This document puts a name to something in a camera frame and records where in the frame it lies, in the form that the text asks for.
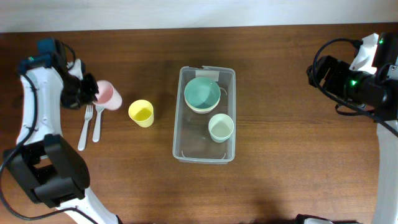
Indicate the clear plastic storage container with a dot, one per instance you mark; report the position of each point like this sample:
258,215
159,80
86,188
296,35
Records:
192,140

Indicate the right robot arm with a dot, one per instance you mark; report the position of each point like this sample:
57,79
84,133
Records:
385,60

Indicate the teal plastic cup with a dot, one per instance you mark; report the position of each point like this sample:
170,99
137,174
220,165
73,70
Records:
220,139

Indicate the yellow plastic bowl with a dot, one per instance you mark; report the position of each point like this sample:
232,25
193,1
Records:
213,106

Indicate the pink plastic cup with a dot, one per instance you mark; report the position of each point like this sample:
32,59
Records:
108,96

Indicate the cream plastic cup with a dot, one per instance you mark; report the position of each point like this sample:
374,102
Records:
221,125

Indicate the teal plastic bowl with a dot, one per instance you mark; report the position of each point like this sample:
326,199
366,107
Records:
202,93

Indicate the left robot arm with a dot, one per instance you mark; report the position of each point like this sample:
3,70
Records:
43,163

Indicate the yellow plastic cup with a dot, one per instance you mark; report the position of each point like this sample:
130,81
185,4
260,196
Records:
142,113

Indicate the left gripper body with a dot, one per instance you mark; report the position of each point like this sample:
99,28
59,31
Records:
81,93

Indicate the grey plastic spoon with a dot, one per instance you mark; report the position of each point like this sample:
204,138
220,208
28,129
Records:
97,127

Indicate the grey plastic fork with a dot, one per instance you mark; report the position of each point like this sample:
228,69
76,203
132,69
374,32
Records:
88,116

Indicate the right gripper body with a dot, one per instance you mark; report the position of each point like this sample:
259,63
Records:
351,85

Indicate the white plastic bowl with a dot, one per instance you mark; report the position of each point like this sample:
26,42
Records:
202,111

